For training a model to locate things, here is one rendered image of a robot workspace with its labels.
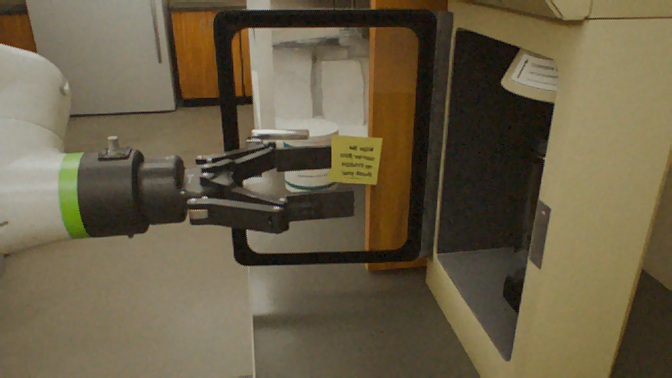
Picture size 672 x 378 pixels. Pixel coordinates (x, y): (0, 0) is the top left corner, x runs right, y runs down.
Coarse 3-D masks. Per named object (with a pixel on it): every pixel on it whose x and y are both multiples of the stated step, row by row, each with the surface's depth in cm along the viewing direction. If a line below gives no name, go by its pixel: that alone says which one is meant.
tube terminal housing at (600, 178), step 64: (640, 0) 44; (576, 64) 46; (640, 64) 46; (576, 128) 48; (640, 128) 49; (576, 192) 51; (640, 192) 52; (576, 256) 54; (640, 256) 55; (448, 320) 82; (576, 320) 58
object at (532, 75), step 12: (516, 60) 61; (528, 60) 59; (540, 60) 57; (552, 60) 56; (516, 72) 60; (528, 72) 58; (540, 72) 57; (552, 72) 56; (504, 84) 62; (516, 84) 59; (528, 84) 58; (540, 84) 57; (552, 84) 56; (528, 96) 58; (540, 96) 57; (552, 96) 56
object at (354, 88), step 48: (240, 48) 73; (288, 48) 73; (336, 48) 74; (384, 48) 74; (240, 96) 76; (288, 96) 76; (336, 96) 76; (384, 96) 77; (240, 144) 79; (288, 144) 79; (336, 144) 79; (384, 144) 80; (384, 192) 83; (288, 240) 86; (336, 240) 86; (384, 240) 86
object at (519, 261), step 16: (528, 144) 66; (544, 160) 62; (528, 176) 66; (528, 192) 66; (528, 208) 67; (528, 224) 67; (528, 240) 68; (512, 256) 72; (528, 256) 68; (512, 272) 72
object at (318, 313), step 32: (256, 288) 90; (288, 288) 90; (320, 288) 90; (352, 288) 90; (384, 288) 90; (416, 288) 90; (640, 288) 90; (256, 320) 82; (288, 320) 82; (320, 320) 82; (352, 320) 82; (384, 320) 82; (416, 320) 82; (640, 320) 82; (256, 352) 76; (288, 352) 76; (320, 352) 76; (352, 352) 76; (384, 352) 76; (416, 352) 76; (448, 352) 76; (640, 352) 76
